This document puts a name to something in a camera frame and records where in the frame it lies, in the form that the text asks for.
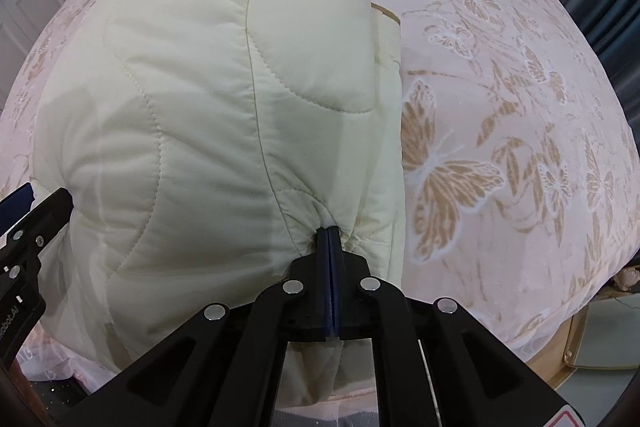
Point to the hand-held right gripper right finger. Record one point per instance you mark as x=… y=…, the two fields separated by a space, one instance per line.
x=336 y=287

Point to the pink butterfly bedspread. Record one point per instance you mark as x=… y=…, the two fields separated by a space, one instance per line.
x=500 y=107

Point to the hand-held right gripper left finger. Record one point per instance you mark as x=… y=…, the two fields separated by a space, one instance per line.
x=320 y=287

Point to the cream quilted blanket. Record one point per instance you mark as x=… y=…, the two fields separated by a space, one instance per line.
x=200 y=107

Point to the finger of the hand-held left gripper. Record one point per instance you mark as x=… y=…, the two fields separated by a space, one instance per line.
x=50 y=209
x=15 y=202

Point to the glass top side table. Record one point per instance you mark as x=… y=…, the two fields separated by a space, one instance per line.
x=600 y=332

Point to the wooden bed frame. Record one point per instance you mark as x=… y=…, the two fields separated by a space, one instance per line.
x=550 y=352

